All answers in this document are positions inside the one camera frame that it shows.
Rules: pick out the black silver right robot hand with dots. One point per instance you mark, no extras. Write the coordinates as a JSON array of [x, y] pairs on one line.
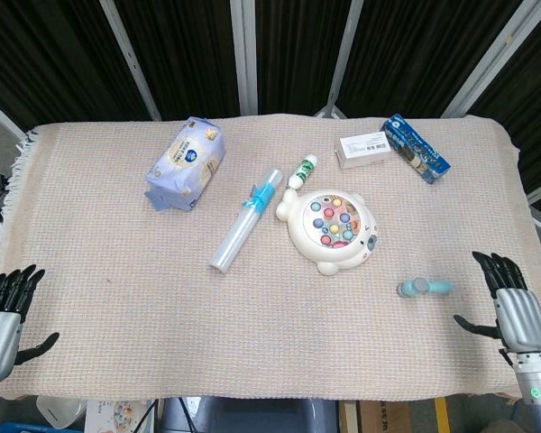
[[520, 318]]

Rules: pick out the teal grey toy hammer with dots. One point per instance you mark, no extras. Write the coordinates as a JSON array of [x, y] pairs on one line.
[[426, 287]]

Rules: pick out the lilac tissue pack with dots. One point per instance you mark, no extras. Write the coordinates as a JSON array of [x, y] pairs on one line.
[[185, 162]]

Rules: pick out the white green glue bottle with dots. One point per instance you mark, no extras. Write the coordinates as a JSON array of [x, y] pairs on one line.
[[303, 171]]

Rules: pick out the beige woven table cloth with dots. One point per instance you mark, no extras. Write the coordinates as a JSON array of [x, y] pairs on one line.
[[162, 315]]

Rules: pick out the white plastic container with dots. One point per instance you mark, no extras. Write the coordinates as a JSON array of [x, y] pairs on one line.
[[61, 410]]

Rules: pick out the grey aluminium frame post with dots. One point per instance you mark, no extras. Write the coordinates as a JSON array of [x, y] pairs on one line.
[[244, 58], [131, 61], [491, 58], [338, 67]]

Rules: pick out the white cardboard box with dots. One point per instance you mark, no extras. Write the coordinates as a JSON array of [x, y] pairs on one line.
[[363, 151]]

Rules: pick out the white seal-shaped fishing game toy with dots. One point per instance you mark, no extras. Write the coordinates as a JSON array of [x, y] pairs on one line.
[[329, 225]]

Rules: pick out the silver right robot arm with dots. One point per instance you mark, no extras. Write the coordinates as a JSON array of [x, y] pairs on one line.
[[538, 388]]

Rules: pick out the blue printed carton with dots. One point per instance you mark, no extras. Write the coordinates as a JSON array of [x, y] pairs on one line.
[[415, 149]]

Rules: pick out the colourful printed toy box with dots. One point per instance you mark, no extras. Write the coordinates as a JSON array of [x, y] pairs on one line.
[[117, 415]]

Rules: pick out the brown cardboard box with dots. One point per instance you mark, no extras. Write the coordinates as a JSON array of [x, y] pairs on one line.
[[387, 417]]

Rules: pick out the grey plastic bin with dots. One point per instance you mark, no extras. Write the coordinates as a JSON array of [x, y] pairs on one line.
[[252, 415]]

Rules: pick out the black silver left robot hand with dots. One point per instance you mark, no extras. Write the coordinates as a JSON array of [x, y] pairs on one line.
[[0, 334]]

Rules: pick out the clear plastic wrap roll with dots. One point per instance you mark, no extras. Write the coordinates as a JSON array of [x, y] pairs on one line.
[[245, 221]]

